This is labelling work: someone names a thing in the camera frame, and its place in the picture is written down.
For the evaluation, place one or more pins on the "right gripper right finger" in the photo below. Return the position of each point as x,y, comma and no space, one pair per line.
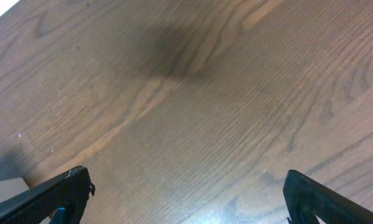
308,201

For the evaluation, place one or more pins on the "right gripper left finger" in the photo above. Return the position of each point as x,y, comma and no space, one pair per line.
65,196

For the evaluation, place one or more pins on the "white box pink interior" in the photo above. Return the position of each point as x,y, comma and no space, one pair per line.
12,187

